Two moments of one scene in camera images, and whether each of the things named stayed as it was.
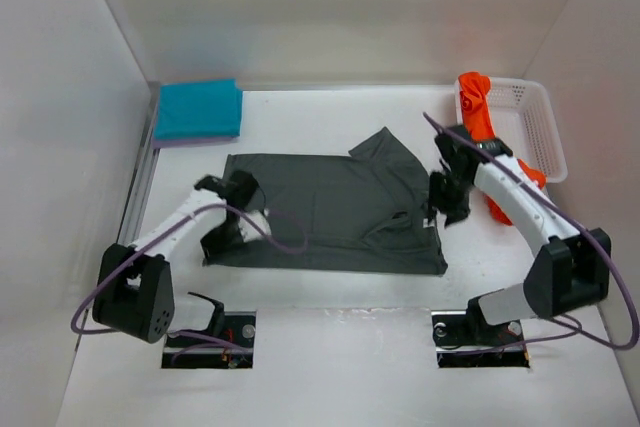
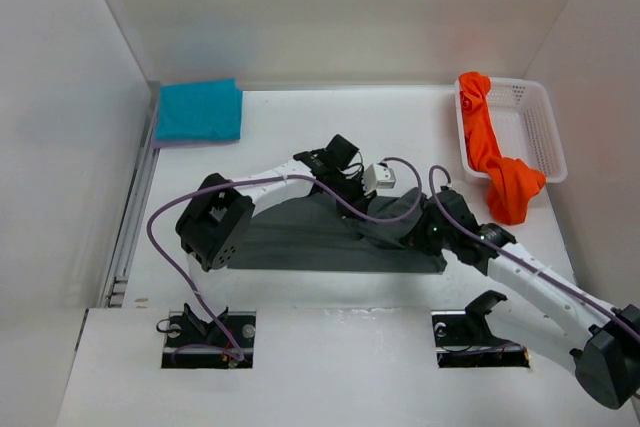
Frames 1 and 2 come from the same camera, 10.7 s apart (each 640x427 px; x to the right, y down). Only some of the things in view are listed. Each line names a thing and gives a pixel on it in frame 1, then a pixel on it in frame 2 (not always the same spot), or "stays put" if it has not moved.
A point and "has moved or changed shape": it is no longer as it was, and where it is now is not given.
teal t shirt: x=206 y=109 stays put
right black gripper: x=455 y=211 → x=426 y=217
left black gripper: x=213 y=248 → x=360 y=201
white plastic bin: x=524 y=121 stays put
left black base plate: x=200 y=349 stays put
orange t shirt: x=475 y=90 stays put
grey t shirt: x=368 y=211 has moved or changed shape
